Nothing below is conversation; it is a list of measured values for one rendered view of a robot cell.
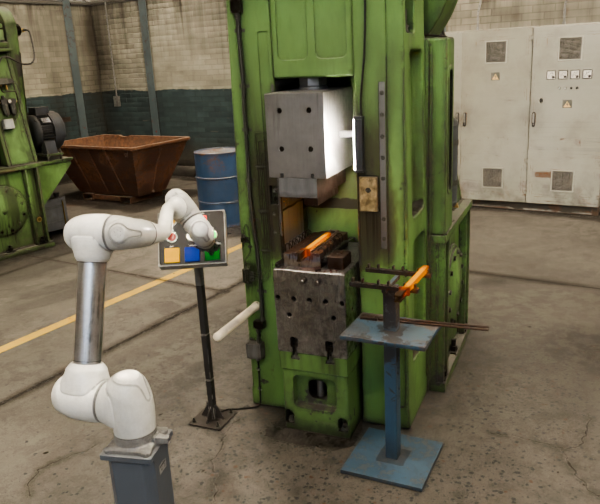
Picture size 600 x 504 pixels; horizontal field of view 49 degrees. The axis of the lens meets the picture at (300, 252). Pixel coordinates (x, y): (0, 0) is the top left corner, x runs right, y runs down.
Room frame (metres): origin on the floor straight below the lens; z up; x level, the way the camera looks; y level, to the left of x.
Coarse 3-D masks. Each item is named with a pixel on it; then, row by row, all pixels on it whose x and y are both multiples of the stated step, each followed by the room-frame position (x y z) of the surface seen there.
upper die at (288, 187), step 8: (336, 176) 3.36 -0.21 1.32; (344, 176) 3.48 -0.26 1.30; (280, 184) 3.19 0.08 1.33; (288, 184) 3.17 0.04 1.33; (296, 184) 3.15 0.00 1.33; (304, 184) 3.13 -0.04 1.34; (312, 184) 3.12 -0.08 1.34; (320, 184) 3.15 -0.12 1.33; (328, 184) 3.25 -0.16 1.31; (336, 184) 3.36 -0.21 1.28; (280, 192) 3.19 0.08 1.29; (288, 192) 3.17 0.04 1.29; (296, 192) 3.15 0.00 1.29; (304, 192) 3.14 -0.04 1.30; (312, 192) 3.12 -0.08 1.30; (320, 192) 3.15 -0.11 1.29
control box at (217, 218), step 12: (204, 216) 3.26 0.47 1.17; (216, 216) 3.27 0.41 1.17; (180, 228) 3.24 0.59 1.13; (216, 228) 3.24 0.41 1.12; (168, 240) 3.20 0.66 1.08; (180, 240) 3.21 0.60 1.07; (216, 240) 3.20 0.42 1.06; (180, 252) 3.17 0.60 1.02; (204, 252) 3.17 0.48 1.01; (168, 264) 3.14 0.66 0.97; (180, 264) 3.14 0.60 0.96; (192, 264) 3.14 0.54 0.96; (204, 264) 3.15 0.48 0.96; (216, 264) 3.16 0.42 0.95
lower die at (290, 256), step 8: (320, 232) 3.52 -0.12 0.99; (336, 232) 3.47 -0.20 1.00; (344, 232) 3.48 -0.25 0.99; (304, 240) 3.41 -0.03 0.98; (312, 240) 3.36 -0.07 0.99; (296, 248) 3.23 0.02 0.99; (320, 248) 3.20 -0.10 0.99; (328, 248) 3.22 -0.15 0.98; (288, 256) 3.18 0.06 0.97; (296, 256) 3.16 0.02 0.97; (312, 256) 3.13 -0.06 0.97; (320, 256) 3.11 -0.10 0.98; (288, 264) 3.18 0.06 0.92; (296, 264) 3.16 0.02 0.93; (304, 264) 3.14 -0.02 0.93; (312, 264) 3.13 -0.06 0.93; (320, 264) 3.11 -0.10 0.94
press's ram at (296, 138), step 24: (264, 96) 3.21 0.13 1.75; (288, 96) 3.16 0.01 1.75; (312, 96) 3.11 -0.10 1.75; (336, 96) 3.25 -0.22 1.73; (288, 120) 3.16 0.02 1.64; (312, 120) 3.11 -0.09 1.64; (336, 120) 3.24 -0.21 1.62; (288, 144) 3.16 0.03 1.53; (312, 144) 3.11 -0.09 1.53; (336, 144) 3.23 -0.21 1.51; (288, 168) 3.17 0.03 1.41; (312, 168) 3.12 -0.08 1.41; (336, 168) 3.22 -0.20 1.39
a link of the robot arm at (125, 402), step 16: (112, 384) 2.10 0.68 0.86; (128, 384) 2.10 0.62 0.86; (144, 384) 2.13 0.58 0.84; (96, 400) 2.11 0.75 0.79; (112, 400) 2.08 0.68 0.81; (128, 400) 2.07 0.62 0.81; (144, 400) 2.10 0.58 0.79; (96, 416) 2.11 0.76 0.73; (112, 416) 2.08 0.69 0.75; (128, 416) 2.06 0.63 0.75; (144, 416) 2.09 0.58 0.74; (128, 432) 2.07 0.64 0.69; (144, 432) 2.08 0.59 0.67
